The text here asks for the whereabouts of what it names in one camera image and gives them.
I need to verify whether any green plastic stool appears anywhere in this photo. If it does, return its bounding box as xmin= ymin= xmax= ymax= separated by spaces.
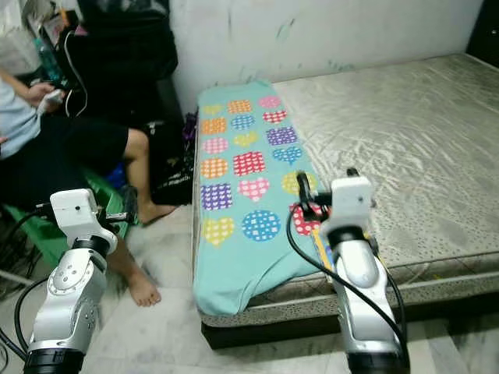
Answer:
xmin=4 ymin=168 xmax=137 ymax=250

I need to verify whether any black bed base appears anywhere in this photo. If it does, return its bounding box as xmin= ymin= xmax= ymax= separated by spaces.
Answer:
xmin=200 ymin=292 xmax=499 ymax=350

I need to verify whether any large black bag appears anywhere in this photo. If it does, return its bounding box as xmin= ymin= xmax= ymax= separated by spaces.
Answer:
xmin=62 ymin=0 xmax=192 ymax=205

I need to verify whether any black tufted headboard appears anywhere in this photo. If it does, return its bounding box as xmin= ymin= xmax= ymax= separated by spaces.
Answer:
xmin=466 ymin=0 xmax=499 ymax=62

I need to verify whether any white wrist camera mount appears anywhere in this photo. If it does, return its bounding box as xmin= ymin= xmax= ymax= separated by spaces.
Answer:
xmin=320 ymin=176 xmax=373 ymax=235
xmin=49 ymin=189 xmax=118 ymax=242

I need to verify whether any blue yellow children's book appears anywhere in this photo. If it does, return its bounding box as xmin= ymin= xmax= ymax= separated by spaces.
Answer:
xmin=312 ymin=226 xmax=340 ymax=272

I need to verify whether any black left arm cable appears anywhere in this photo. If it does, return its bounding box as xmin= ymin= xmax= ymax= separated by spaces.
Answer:
xmin=0 ymin=204 xmax=63 ymax=363

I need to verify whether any green water bottle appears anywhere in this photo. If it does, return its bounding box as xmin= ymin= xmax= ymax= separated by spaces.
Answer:
xmin=35 ymin=35 xmax=63 ymax=83

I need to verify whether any purple cloth item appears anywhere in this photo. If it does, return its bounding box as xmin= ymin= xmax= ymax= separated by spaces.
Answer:
xmin=182 ymin=111 xmax=198 ymax=157

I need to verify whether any person in blue shirt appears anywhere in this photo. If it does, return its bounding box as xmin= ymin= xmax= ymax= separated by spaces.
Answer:
xmin=0 ymin=66 xmax=180 ymax=307

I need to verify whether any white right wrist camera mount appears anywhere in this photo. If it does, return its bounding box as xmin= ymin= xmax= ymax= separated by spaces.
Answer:
xmin=320 ymin=176 xmax=373 ymax=235

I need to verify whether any teal blanket with colourful hearts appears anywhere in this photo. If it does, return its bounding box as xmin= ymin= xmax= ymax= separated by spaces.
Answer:
xmin=193 ymin=80 xmax=340 ymax=316

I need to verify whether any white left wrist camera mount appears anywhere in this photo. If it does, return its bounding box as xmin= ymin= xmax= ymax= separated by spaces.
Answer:
xmin=49 ymin=189 xmax=118 ymax=242

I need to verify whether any white plastic bag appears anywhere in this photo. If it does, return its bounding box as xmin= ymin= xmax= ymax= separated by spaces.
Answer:
xmin=0 ymin=23 xmax=40 ymax=75

